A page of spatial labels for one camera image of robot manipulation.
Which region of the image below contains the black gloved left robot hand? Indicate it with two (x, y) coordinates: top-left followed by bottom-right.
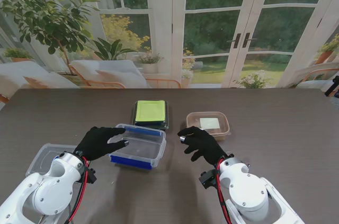
(73, 126), (130, 162)

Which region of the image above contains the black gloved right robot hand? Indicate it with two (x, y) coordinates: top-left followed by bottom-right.
(177, 126), (228, 167)

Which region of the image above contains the clear lid with white label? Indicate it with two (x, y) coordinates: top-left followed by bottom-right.
(186, 112), (231, 138)

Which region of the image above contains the black plastic ridged tray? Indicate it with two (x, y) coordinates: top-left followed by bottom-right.
(133, 100), (171, 131)

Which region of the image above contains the clear container with blue clips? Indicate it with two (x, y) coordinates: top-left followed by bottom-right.
(107, 123), (167, 171)

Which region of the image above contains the clear lid with blue label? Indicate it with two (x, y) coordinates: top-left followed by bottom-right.
(25, 143), (78, 177)

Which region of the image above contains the clear lid with green paper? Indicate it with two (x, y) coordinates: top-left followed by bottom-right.
(133, 100), (169, 129)

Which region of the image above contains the printed garden door backdrop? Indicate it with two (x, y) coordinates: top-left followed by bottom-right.
(0, 0), (339, 90)

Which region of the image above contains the black tripod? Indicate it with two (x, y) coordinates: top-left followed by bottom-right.
(324, 75), (339, 98)

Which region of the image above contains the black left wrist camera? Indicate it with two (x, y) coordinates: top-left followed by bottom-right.
(86, 167), (97, 184)

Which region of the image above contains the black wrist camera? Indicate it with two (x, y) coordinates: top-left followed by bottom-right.
(199, 170), (219, 190)
(86, 167), (97, 184)

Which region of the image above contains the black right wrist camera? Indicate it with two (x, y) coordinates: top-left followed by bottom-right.
(199, 170), (219, 190)

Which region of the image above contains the red left arm cable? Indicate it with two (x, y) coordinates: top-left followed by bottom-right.
(64, 156), (90, 224)

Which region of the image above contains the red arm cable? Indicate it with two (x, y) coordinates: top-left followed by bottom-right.
(64, 156), (90, 224)
(216, 159), (231, 224)

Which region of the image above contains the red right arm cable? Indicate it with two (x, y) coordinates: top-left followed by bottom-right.
(216, 159), (231, 224)

